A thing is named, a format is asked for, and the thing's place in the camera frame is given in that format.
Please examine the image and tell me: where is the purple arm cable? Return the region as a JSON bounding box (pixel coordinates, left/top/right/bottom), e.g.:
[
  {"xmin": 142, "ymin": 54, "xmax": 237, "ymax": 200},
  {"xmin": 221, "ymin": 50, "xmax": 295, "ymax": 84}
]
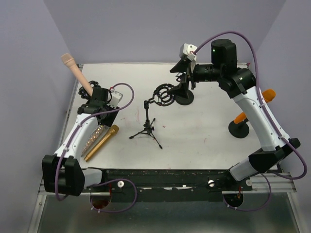
[
  {"xmin": 54, "ymin": 83, "xmax": 138, "ymax": 214},
  {"xmin": 193, "ymin": 31, "xmax": 307, "ymax": 211}
]

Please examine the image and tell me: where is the black round-base clip stand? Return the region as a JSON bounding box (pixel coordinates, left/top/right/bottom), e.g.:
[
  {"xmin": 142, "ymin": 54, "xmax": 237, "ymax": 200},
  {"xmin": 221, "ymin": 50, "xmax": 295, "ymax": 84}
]
[{"xmin": 175, "ymin": 72, "xmax": 194, "ymax": 106}]

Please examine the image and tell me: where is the gold microphone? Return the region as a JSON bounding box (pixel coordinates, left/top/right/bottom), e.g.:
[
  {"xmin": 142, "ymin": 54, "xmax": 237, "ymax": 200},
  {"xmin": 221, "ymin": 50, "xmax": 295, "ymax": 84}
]
[{"xmin": 83, "ymin": 125, "xmax": 119, "ymax": 162}]

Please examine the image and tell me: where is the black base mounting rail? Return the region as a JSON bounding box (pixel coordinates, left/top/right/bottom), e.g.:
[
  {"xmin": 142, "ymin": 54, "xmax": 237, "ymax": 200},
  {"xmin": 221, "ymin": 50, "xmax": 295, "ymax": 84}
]
[{"xmin": 82, "ymin": 169, "xmax": 252, "ymax": 202}]

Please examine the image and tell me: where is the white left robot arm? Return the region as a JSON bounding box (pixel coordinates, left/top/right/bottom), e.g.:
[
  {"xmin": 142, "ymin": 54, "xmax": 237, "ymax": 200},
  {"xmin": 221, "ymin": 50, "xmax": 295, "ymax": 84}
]
[{"xmin": 42, "ymin": 86, "xmax": 123, "ymax": 196}]

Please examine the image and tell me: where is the glitter silver-head microphone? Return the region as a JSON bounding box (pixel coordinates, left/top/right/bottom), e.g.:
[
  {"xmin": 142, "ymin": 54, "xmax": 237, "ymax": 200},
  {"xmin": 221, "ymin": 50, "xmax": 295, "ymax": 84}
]
[{"xmin": 82, "ymin": 125, "xmax": 108, "ymax": 156}]

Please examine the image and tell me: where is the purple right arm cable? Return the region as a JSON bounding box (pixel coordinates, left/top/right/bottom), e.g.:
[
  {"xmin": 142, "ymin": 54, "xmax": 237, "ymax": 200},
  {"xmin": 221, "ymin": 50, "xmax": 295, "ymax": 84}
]
[{"xmin": 193, "ymin": 31, "xmax": 307, "ymax": 211}]

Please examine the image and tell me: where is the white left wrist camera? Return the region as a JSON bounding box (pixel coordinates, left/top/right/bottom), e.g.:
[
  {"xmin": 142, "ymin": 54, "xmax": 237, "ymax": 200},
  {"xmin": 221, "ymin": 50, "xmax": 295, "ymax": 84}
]
[{"xmin": 109, "ymin": 91, "xmax": 123, "ymax": 108}]

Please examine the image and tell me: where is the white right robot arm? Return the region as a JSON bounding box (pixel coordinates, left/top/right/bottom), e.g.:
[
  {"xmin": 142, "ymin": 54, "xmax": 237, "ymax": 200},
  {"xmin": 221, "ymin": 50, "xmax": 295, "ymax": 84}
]
[{"xmin": 169, "ymin": 39, "xmax": 301, "ymax": 190}]

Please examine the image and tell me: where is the black round-base orange-mic stand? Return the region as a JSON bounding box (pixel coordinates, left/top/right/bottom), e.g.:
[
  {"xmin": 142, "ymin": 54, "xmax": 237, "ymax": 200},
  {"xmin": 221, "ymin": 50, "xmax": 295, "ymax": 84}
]
[{"xmin": 228, "ymin": 118, "xmax": 249, "ymax": 139}]

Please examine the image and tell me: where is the orange microphone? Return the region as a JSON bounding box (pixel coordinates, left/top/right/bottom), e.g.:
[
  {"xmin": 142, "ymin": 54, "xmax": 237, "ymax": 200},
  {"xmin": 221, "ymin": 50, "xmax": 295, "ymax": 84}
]
[{"xmin": 233, "ymin": 87, "xmax": 276, "ymax": 124}]

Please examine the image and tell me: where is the black round-base shock-mount stand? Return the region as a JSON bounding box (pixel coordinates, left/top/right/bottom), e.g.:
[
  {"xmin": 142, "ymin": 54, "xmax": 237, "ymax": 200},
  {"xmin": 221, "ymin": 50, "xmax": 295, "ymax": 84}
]
[{"xmin": 78, "ymin": 80, "xmax": 100, "ymax": 100}]

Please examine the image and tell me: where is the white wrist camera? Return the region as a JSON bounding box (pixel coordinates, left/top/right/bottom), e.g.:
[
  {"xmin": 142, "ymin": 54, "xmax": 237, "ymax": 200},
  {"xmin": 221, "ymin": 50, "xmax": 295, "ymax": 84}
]
[
  {"xmin": 109, "ymin": 91, "xmax": 123, "ymax": 108},
  {"xmin": 179, "ymin": 43, "xmax": 197, "ymax": 62}
]

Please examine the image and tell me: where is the black tripod microphone stand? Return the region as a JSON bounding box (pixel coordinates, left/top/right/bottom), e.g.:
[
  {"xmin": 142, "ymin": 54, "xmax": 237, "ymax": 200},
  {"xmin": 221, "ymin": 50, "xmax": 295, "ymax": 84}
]
[{"xmin": 129, "ymin": 83, "xmax": 174, "ymax": 149}]

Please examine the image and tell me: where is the pink beige microphone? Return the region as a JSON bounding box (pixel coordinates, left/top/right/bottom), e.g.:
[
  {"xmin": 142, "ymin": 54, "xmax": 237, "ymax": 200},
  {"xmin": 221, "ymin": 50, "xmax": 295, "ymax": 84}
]
[{"xmin": 61, "ymin": 53, "xmax": 93, "ymax": 96}]

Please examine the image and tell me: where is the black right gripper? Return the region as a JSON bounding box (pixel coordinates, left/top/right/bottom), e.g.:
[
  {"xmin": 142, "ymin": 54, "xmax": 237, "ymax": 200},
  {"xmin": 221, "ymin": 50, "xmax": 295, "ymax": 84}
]
[{"xmin": 167, "ymin": 58, "xmax": 223, "ymax": 99}]

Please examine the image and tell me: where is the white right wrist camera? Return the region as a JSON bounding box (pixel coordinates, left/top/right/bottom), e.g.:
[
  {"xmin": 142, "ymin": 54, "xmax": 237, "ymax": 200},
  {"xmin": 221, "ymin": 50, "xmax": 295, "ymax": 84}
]
[{"xmin": 179, "ymin": 43, "xmax": 197, "ymax": 62}]

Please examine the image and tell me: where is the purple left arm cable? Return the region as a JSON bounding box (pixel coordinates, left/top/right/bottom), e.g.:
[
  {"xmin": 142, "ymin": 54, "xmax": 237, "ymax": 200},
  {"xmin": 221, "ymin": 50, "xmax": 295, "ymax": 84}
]
[{"xmin": 54, "ymin": 83, "xmax": 138, "ymax": 214}]

